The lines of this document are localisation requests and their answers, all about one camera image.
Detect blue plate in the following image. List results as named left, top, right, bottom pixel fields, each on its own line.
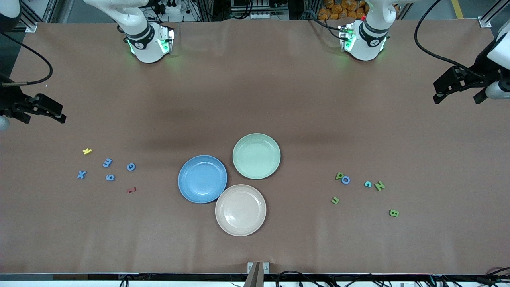
left=178, top=155, right=228, bottom=204

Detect orange mesh bags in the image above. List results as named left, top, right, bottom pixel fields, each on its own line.
left=318, top=0, right=400, bottom=20

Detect power strip with black plugs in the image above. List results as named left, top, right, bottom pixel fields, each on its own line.
left=159, top=0, right=180, bottom=15

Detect brown table cover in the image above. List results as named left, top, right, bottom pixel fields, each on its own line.
left=0, top=18, right=510, bottom=275

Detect light green plate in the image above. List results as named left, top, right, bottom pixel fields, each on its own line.
left=232, top=133, right=281, bottom=180

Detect beige plate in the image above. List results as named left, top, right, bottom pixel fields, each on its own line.
left=215, top=184, right=267, bottom=237

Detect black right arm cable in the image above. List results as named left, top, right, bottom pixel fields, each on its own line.
left=0, top=32, right=53, bottom=86

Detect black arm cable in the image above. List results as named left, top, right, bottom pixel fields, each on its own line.
left=414, top=0, right=479, bottom=76
left=0, top=32, right=53, bottom=86

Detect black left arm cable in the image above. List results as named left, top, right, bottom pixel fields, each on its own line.
left=414, top=0, right=479, bottom=76

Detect aluminium frame post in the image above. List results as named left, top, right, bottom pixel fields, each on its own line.
left=477, top=0, right=510, bottom=28
left=18, top=0, right=54, bottom=32

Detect white table edge rail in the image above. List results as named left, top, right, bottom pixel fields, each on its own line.
left=0, top=273, right=510, bottom=287

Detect metal table edge bracket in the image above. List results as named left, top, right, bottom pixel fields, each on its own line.
left=247, top=261, right=270, bottom=287

